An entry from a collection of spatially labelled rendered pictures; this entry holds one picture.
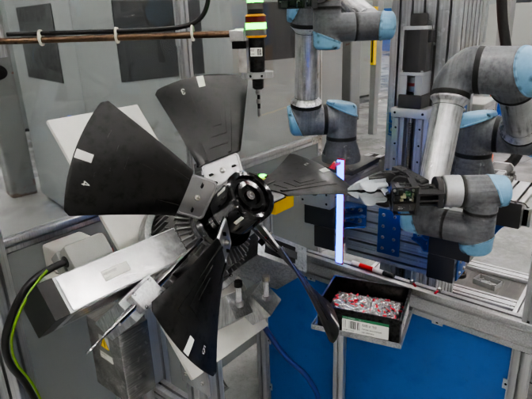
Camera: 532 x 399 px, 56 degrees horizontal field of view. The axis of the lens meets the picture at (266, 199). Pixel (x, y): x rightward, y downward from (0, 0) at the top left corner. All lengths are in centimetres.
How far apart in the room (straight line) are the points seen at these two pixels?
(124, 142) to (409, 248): 121
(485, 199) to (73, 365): 140
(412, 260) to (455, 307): 51
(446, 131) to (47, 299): 96
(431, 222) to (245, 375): 146
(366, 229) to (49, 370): 121
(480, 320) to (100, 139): 101
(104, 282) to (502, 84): 99
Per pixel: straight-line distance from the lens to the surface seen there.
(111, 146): 100
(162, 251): 110
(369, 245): 198
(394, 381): 168
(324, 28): 141
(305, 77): 185
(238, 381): 247
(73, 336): 185
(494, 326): 142
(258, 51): 109
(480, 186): 123
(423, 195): 120
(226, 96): 123
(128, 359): 141
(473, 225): 126
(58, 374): 189
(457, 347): 151
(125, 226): 122
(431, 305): 146
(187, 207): 107
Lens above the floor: 157
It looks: 20 degrees down
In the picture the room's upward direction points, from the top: 2 degrees counter-clockwise
